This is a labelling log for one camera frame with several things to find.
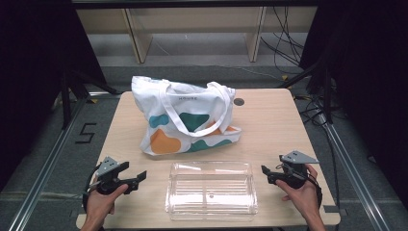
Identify clear plastic storage box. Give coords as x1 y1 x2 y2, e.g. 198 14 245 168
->
165 161 259 221

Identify white tote bag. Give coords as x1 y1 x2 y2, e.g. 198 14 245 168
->
130 75 242 157

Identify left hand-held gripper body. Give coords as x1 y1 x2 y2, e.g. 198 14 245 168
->
89 156 132 195

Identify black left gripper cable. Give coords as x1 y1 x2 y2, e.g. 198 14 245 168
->
82 164 101 214

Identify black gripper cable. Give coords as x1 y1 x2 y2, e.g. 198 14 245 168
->
307 174 323 210
82 164 101 214

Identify person's left hand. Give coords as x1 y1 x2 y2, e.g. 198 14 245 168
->
85 183 129 224

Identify aluminium frame rail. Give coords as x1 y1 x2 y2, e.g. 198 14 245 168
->
8 91 123 231
320 119 392 231

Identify light wooden shelf unit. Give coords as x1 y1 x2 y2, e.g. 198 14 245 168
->
76 6 319 64

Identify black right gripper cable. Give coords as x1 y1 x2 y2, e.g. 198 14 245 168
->
307 174 323 210

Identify black metal stand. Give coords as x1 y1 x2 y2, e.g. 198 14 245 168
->
60 68 120 130
278 57 335 125

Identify person's right hand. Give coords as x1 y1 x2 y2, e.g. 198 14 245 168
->
275 164 322 222

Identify bundle of black cables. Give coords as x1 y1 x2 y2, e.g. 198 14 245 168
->
259 6 306 75

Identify black floor cables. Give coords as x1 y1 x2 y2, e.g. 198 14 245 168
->
293 92 342 129

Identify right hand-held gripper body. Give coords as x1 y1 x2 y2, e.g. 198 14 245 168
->
279 150 320 190

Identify black curtain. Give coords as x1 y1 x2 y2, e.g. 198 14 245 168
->
0 0 108 191
298 0 408 200

